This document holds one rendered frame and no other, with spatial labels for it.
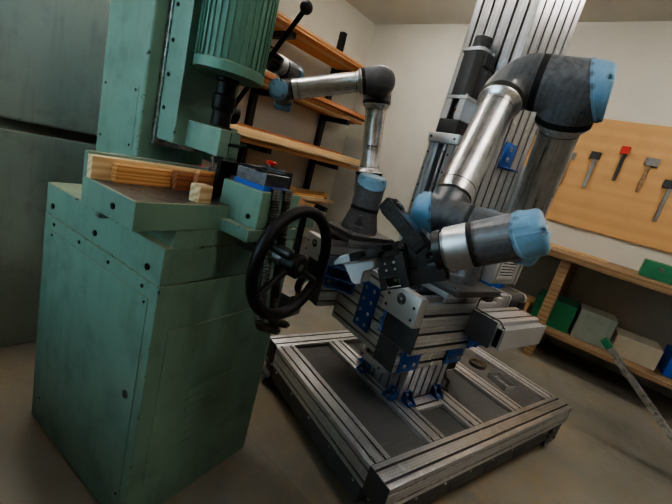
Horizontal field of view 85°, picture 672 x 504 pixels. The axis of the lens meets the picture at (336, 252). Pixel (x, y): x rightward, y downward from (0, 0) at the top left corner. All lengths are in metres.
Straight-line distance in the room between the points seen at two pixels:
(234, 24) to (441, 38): 3.79
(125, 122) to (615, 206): 3.50
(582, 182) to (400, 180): 1.78
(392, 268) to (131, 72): 0.89
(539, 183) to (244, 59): 0.77
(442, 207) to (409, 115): 3.84
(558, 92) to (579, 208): 2.92
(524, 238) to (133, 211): 0.68
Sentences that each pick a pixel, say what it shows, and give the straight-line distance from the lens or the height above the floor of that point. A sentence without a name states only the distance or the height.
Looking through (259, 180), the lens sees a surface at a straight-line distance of 0.88.
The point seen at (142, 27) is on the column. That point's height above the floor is 1.26.
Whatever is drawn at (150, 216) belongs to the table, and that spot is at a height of 0.87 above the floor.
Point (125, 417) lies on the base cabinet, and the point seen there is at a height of 0.34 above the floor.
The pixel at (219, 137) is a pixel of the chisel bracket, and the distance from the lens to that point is 1.03.
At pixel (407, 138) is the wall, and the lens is 4.48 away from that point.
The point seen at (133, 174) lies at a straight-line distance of 0.96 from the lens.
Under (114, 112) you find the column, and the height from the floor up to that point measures 1.03.
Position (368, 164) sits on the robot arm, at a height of 1.08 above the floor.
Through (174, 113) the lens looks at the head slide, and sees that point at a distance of 1.12.
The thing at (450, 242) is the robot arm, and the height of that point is 1.00.
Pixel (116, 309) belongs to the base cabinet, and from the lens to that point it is 1.06.
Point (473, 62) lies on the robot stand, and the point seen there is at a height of 1.48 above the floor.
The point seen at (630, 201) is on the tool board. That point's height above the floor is 1.35.
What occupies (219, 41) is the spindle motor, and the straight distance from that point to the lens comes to 1.02.
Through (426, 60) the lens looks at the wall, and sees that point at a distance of 4.66.
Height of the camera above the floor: 1.07
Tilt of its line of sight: 14 degrees down
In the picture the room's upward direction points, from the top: 15 degrees clockwise
